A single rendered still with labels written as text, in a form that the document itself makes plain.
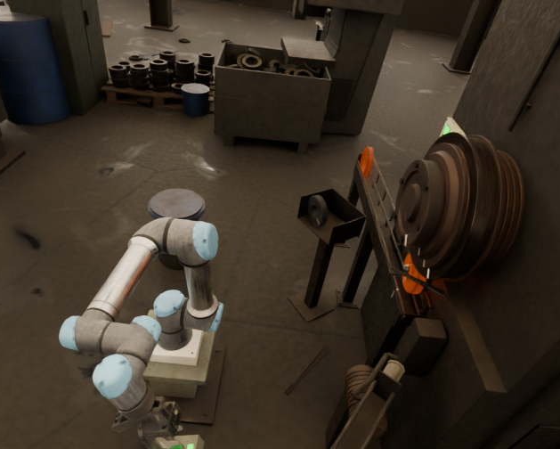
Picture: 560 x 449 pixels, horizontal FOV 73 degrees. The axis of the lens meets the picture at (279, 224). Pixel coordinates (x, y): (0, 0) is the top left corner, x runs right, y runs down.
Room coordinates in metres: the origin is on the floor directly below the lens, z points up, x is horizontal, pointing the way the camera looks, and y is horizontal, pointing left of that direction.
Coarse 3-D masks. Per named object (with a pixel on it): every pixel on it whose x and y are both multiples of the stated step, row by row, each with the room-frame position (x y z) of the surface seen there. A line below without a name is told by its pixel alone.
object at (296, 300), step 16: (320, 192) 1.63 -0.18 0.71; (336, 192) 1.66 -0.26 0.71; (304, 208) 1.59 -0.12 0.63; (336, 208) 1.64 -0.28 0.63; (352, 208) 1.56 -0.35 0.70; (304, 224) 1.51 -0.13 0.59; (336, 224) 1.54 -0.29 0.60; (352, 224) 1.43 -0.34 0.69; (320, 240) 1.50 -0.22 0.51; (336, 240) 1.38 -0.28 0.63; (320, 256) 1.48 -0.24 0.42; (320, 272) 1.47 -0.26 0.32; (320, 288) 1.49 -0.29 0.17; (304, 304) 1.49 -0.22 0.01; (320, 304) 1.51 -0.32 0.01; (304, 320) 1.38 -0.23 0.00
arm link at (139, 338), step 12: (120, 324) 0.52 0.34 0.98; (132, 324) 0.52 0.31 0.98; (144, 324) 0.52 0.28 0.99; (156, 324) 0.54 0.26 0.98; (108, 336) 0.48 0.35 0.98; (120, 336) 0.49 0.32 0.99; (132, 336) 0.49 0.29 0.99; (144, 336) 0.49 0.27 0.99; (156, 336) 0.51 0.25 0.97; (108, 348) 0.46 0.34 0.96; (120, 348) 0.46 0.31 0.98; (132, 348) 0.46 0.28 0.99; (144, 348) 0.47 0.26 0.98; (144, 360) 0.45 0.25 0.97
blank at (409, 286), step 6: (408, 258) 1.09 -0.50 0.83; (414, 270) 1.02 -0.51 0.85; (402, 276) 1.07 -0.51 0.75; (414, 276) 1.00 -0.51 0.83; (420, 276) 0.98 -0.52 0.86; (402, 282) 1.05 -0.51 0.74; (408, 282) 1.02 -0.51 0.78; (414, 282) 0.98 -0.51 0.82; (408, 288) 1.00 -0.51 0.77; (414, 288) 0.96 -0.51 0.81; (420, 288) 0.96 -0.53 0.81
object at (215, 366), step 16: (224, 352) 1.09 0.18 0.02; (208, 368) 0.99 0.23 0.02; (160, 384) 0.82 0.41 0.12; (176, 384) 0.82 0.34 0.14; (208, 384) 0.91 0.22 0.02; (176, 400) 0.81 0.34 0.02; (192, 400) 0.82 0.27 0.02; (208, 400) 0.83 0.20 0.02; (192, 416) 0.75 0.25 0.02; (208, 416) 0.76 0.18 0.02
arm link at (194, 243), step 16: (176, 224) 0.88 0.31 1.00; (192, 224) 0.89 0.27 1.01; (208, 224) 0.90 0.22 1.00; (176, 240) 0.84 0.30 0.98; (192, 240) 0.84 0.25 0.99; (208, 240) 0.86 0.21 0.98; (192, 256) 0.83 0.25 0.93; (208, 256) 0.84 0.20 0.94; (192, 272) 0.85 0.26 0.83; (208, 272) 0.89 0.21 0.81; (192, 288) 0.86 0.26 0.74; (208, 288) 0.89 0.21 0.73; (192, 304) 0.87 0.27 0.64; (208, 304) 0.88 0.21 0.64; (192, 320) 0.86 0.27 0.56; (208, 320) 0.87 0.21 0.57
